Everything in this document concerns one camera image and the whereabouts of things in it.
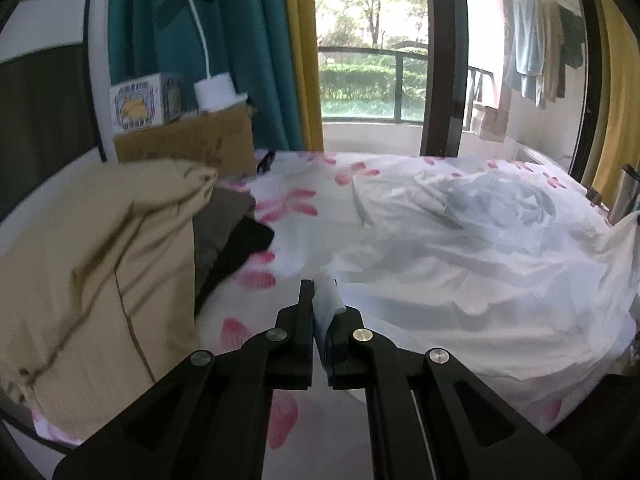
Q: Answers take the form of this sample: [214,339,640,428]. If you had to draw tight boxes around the beige pillow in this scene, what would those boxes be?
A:
[0,159,218,441]

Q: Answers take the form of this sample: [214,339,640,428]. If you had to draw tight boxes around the balcony railing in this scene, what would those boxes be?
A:
[317,45,496,123]

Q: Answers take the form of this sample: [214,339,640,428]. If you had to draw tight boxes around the beige hanging garment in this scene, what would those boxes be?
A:
[540,0,566,103]

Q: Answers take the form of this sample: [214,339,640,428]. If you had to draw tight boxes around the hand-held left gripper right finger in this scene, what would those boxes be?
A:
[315,305,583,480]

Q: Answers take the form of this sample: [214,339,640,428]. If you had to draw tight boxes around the balcony cardboard box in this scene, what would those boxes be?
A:
[472,105,511,143]

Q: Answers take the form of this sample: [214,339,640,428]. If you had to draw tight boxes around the brown cardboard box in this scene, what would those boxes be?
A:
[114,104,258,178]

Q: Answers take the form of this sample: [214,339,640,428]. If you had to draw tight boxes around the light blue hanging garment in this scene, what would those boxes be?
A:
[505,0,548,108]

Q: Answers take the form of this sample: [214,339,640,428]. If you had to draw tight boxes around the teal curtain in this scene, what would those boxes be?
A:
[107,0,306,153]

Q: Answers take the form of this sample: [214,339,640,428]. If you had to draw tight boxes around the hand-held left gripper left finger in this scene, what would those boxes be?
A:
[52,279,316,480]

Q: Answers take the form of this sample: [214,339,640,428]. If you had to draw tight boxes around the white jacket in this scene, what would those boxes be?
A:
[312,167,640,381]

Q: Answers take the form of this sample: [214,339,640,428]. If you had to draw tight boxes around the floral bed sheet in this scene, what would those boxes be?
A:
[30,149,621,480]

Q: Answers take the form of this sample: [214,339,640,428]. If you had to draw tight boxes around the dark hanging garment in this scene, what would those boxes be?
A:
[557,5,587,98]

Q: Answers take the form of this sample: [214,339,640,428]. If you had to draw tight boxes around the yellow curtain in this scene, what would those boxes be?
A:
[590,0,640,206]
[282,0,326,153]

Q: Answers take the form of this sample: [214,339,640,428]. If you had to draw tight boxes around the white desk lamp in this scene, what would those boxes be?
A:
[152,0,249,113]

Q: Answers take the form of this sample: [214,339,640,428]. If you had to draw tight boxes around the cartoon printed box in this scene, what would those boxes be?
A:
[110,73,185,136]

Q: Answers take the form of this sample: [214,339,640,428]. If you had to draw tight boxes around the stainless steel tumbler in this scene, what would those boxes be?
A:
[607,162,640,226]

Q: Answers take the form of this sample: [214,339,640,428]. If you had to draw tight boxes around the black cloth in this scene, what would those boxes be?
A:
[220,220,276,283]

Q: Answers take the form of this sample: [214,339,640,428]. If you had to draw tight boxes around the dark grey cloth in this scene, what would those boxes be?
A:
[192,187,257,306]

